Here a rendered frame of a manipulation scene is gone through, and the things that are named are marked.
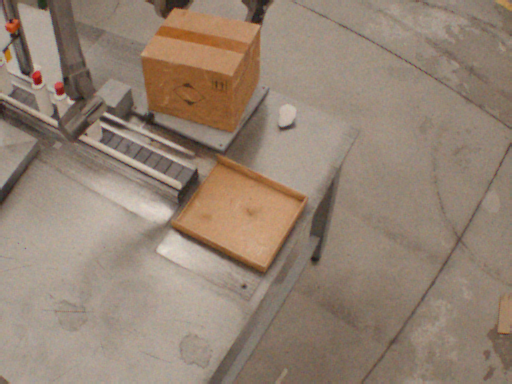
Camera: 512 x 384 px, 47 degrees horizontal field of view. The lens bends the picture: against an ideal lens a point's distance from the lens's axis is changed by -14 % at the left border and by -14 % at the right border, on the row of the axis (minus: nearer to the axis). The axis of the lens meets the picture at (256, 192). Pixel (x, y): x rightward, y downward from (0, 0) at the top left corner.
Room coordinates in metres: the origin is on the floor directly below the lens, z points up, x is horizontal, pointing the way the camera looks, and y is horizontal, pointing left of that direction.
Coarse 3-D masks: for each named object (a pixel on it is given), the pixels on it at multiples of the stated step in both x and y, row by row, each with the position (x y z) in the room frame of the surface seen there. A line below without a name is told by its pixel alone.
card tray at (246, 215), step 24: (216, 168) 1.14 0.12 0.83; (240, 168) 1.13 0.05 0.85; (216, 192) 1.06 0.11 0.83; (240, 192) 1.06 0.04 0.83; (264, 192) 1.06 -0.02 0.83; (288, 192) 1.06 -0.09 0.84; (192, 216) 0.98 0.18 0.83; (216, 216) 0.98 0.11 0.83; (240, 216) 0.98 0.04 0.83; (264, 216) 0.98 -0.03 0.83; (288, 216) 0.98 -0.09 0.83; (216, 240) 0.90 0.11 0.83; (240, 240) 0.90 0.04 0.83; (264, 240) 0.90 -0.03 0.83; (264, 264) 0.83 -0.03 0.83
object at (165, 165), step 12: (12, 84) 1.49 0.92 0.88; (12, 96) 1.43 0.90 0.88; (24, 96) 1.43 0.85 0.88; (36, 108) 1.36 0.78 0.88; (108, 132) 1.25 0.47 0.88; (108, 144) 1.20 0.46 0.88; (120, 144) 1.20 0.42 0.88; (132, 144) 1.20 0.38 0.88; (108, 156) 1.16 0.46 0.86; (132, 156) 1.15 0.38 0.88; (144, 156) 1.15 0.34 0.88; (156, 156) 1.15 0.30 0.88; (132, 168) 1.12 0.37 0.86; (156, 168) 1.11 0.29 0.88; (168, 168) 1.11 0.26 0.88; (180, 168) 1.11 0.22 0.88; (156, 180) 1.08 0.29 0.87; (180, 180) 1.07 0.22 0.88
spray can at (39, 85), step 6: (36, 72) 1.35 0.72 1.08; (36, 78) 1.32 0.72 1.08; (42, 78) 1.36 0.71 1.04; (36, 84) 1.32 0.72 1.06; (42, 84) 1.33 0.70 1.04; (36, 90) 1.31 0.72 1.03; (42, 90) 1.32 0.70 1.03; (36, 96) 1.31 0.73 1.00; (42, 96) 1.31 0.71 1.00; (48, 96) 1.33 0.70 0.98; (42, 102) 1.31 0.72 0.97; (48, 102) 1.33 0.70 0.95; (42, 108) 1.31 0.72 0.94; (48, 108) 1.32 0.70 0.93; (48, 114) 1.32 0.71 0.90
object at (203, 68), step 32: (160, 32) 1.46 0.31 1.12; (192, 32) 1.46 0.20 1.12; (224, 32) 1.45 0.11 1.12; (256, 32) 1.46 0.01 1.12; (160, 64) 1.34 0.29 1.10; (192, 64) 1.31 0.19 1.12; (224, 64) 1.31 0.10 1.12; (256, 64) 1.46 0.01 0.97; (160, 96) 1.34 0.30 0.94; (192, 96) 1.31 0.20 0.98; (224, 96) 1.27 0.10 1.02; (224, 128) 1.27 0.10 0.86
